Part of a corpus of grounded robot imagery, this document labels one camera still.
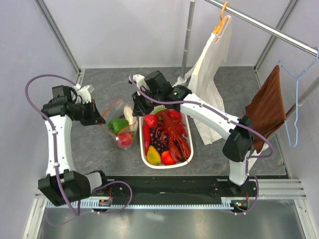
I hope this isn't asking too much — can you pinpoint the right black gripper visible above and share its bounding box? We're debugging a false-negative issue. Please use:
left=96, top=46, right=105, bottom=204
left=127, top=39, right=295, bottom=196
left=132, top=88, right=162, bottom=117

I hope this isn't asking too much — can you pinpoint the white radish with leaves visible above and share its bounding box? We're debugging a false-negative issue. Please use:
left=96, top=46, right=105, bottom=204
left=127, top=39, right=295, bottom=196
left=124, top=106, right=138, bottom=132

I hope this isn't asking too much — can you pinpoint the green bell pepper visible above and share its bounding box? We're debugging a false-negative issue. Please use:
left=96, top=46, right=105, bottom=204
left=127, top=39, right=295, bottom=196
left=108, top=119, right=129, bottom=134

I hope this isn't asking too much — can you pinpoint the red chili pepper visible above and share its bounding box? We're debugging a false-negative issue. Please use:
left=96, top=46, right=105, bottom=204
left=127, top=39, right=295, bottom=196
left=143, top=124, right=151, bottom=155

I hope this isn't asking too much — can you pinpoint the clear zip top bag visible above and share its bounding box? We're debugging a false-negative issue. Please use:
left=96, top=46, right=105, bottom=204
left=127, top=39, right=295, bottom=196
left=101, top=98, right=139, bottom=149

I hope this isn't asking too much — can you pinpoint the yellow green mango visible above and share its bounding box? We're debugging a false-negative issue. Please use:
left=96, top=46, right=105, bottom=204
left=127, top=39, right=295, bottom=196
left=147, top=145, right=161, bottom=166

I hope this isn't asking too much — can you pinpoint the red apple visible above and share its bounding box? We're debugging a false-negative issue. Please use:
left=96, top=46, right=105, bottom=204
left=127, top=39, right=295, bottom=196
left=116, top=132, right=133, bottom=148

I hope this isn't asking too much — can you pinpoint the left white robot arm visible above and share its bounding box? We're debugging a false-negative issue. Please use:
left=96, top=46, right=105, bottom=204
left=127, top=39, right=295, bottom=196
left=38, top=97, right=110, bottom=207

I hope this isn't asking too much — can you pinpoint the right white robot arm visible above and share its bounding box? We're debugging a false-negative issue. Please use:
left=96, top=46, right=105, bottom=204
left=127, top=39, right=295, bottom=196
left=129, top=71, right=254, bottom=196

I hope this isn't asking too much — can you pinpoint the red bell pepper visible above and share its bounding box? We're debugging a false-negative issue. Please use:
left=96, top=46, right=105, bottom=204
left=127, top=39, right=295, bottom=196
left=168, top=110, right=182, bottom=121

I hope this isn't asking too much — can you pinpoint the dark grape bunch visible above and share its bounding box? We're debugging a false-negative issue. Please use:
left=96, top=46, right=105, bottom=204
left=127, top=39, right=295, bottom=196
left=150, top=128, right=169, bottom=154

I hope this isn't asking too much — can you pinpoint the red crayfish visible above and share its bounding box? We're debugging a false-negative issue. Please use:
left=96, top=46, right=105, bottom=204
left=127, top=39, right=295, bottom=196
left=155, top=109, right=192, bottom=168

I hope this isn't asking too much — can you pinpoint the white plastic basket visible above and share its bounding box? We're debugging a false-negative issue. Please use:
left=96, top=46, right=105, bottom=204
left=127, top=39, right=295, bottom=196
left=139, top=106, right=193, bottom=169

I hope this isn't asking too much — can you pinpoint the red tomato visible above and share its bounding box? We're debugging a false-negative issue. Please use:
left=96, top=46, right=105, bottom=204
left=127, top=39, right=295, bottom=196
left=161, top=150, right=177, bottom=166

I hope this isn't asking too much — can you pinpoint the white hanging shirt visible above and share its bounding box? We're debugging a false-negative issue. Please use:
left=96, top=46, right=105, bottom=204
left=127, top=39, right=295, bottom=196
left=186, top=15, right=233, bottom=146

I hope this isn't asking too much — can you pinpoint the orange clothes hanger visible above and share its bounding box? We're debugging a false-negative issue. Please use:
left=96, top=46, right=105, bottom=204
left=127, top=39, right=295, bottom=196
left=213, top=1, right=228, bottom=35

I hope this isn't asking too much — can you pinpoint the brown hanging towel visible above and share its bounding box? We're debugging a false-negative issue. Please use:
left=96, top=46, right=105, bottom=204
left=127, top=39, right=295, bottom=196
left=245, top=65, right=287, bottom=138

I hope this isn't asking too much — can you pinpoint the metal clothes rack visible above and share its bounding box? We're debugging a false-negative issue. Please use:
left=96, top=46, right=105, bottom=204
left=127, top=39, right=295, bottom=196
left=174, top=0, right=319, bottom=113

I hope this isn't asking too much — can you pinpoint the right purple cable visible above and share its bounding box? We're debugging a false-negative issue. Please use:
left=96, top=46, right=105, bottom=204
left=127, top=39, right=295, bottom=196
left=131, top=79, right=275, bottom=216

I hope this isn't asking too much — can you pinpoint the purple cable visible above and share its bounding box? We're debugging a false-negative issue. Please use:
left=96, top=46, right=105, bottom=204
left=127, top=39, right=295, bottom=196
left=131, top=79, right=275, bottom=216
left=24, top=73, right=133, bottom=226

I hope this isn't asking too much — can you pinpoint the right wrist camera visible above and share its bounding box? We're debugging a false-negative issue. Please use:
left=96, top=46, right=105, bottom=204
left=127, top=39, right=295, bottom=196
left=129, top=74, right=148, bottom=92

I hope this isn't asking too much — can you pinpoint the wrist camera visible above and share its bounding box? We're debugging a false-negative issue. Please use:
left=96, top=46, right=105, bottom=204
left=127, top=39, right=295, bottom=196
left=129, top=74, right=148, bottom=92
left=74, top=84, right=95, bottom=104

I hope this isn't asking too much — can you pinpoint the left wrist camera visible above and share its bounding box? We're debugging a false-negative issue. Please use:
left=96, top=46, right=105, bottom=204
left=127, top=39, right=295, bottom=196
left=74, top=84, right=95, bottom=104

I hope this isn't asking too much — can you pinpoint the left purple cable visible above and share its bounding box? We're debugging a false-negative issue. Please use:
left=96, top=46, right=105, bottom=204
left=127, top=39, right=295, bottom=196
left=24, top=73, right=133, bottom=226

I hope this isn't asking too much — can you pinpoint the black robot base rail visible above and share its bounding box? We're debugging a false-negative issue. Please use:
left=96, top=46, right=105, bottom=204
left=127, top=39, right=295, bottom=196
left=91, top=176, right=257, bottom=206

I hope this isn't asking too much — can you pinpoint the white slotted cable duct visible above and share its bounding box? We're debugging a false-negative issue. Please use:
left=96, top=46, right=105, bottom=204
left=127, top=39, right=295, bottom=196
left=46, top=197, right=236, bottom=210

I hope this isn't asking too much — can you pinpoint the blue wire hanger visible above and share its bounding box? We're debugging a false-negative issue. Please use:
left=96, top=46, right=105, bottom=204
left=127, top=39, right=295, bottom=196
left=278, top=46, right=319, bottom=148

